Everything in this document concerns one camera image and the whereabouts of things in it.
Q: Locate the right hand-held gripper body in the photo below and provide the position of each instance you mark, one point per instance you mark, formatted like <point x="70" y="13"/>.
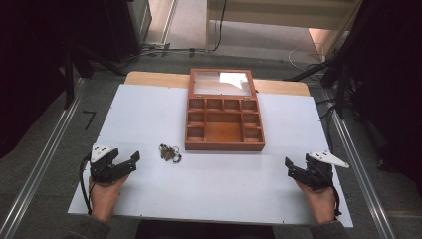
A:
<point x="320" y="171"/>

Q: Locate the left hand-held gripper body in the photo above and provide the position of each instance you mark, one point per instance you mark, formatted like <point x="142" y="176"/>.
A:
<point x="103" y="167"/>

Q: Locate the brass metal trinket bunch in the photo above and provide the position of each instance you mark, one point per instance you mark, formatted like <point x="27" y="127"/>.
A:
<point x="167" y="153"/>

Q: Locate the wooden compartment box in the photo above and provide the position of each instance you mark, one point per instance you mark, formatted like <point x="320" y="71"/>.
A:
<point x="225" y="127"/>

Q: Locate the person's left hand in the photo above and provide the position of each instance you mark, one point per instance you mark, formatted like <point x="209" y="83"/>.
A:
<point x="105" y="199"/>

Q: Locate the person's right hand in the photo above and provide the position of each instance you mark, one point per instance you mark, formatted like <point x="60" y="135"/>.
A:
<point x="320" y="204"/>

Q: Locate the white board table cover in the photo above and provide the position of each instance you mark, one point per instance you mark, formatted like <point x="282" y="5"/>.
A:
<point x="232" y="186"/>

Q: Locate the wooden table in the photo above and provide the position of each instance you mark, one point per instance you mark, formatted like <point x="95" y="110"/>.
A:
<point x="156" y="79"/>

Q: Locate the black metal stand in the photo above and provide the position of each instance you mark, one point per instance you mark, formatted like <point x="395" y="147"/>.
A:
<point x="69" y="86"/>

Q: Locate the person's dark lap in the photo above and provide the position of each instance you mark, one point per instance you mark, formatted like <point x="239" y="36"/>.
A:
<point x="205" y="231"/>

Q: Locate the black tripod stand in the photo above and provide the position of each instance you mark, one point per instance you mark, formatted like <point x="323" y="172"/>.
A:
<point x="335" y="69"/>

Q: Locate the black curtain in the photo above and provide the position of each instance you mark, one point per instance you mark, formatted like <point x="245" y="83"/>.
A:
<point x="391" y="83"/>
<point x="30" y="66"/>

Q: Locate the dark cabinet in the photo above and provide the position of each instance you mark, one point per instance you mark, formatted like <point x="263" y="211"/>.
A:
<point x="132" y="30"/>

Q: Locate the beige wooden furniture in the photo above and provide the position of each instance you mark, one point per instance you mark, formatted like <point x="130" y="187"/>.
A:
<point x="282" y="13"/>

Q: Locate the aluminium floor rail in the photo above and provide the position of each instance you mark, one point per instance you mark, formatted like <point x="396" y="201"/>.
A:
<point x="361" y="166"/>
<point x="43" y="159"/>

